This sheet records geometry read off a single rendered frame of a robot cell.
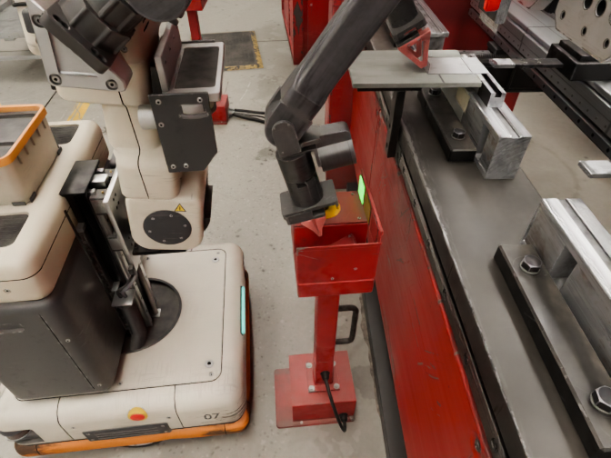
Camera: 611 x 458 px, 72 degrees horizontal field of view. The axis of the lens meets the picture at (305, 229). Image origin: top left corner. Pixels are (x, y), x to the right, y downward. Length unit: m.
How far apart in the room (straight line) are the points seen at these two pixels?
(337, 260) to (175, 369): 0.65
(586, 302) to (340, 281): 0.43
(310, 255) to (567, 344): 0.43
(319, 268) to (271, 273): 1.00
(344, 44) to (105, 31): 0.30
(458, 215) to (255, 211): 1.45
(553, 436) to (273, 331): 1.19
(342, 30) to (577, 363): 0.51
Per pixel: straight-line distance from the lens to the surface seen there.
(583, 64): 1.09
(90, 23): 0.63
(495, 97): 0.94
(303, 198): 0.72
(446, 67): 1.01
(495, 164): 0.88
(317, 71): 0.62
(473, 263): 0.71
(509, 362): 0.62
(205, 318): 1.36
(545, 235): 0.72
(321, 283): 0.86
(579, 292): 0.66
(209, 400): 1.24
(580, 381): 0.61
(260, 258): 1.87
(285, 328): 1.64
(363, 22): 0.61
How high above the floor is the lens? 1.37
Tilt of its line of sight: 43 degrees down
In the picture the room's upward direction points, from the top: straight up
